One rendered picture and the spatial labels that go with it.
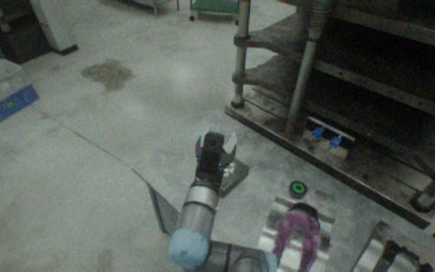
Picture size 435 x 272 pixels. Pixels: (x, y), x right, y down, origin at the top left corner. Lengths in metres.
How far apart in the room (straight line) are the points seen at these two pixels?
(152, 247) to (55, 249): 0.70
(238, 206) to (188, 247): 0.85
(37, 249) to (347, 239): 2.06
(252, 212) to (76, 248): 1.44
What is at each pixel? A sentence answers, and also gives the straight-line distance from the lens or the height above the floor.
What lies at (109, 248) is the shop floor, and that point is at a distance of 2.28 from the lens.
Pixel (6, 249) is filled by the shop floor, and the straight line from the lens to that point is 2.62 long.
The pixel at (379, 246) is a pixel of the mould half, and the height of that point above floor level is 0.93.
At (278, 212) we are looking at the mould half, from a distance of 1.30.
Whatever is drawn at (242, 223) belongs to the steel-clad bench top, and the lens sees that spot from 1.33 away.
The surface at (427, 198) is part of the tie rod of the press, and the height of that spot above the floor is 0.88.
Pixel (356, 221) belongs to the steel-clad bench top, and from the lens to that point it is 1.48.
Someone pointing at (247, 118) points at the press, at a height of 0.78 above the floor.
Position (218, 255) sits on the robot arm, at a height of 1.37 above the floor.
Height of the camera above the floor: 1.97
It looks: 44 degrees down
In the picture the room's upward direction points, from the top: straight up
